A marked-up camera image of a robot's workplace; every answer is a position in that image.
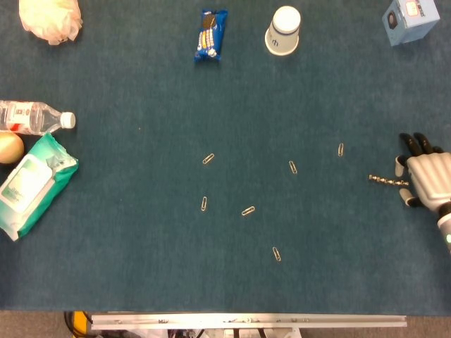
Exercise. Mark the silver paper clip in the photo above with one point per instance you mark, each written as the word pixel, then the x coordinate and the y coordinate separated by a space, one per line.
pixel 276 253
pixel 340 149
pixel 248 211
pixel 292 167
pixel 203 203
pixel 208 158

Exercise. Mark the blue cookie packet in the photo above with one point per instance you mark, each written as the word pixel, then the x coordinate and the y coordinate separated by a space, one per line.
pixel 210 35

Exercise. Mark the clear plastic water bottle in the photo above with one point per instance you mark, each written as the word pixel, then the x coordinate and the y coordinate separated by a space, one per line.
pixel 31 118

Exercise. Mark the green wet wipes pack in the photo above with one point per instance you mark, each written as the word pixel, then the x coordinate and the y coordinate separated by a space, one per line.
pixel 33 183

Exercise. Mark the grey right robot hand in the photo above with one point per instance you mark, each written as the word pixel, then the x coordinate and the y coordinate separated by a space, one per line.
pixel 430 176

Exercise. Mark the yellow round onion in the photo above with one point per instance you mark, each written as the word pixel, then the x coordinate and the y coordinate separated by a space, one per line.
pixel 10 148

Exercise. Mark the teal felt table cloth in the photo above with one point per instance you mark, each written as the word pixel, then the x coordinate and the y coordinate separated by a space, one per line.
pixel 225 105

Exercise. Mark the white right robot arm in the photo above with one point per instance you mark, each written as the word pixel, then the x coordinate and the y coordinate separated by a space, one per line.
pixel 446 229

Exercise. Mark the light blue cardboard box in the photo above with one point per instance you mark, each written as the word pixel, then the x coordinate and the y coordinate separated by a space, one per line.
pixel 414 24

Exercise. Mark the aluminium profile rail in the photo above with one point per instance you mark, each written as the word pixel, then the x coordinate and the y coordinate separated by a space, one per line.
pixel 246 321

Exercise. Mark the crumpled white plastic bag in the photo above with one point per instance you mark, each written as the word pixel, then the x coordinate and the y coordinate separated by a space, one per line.
pixel 49 19

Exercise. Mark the white paper cup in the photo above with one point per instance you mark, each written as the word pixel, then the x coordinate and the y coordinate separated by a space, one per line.
pixel 283 33

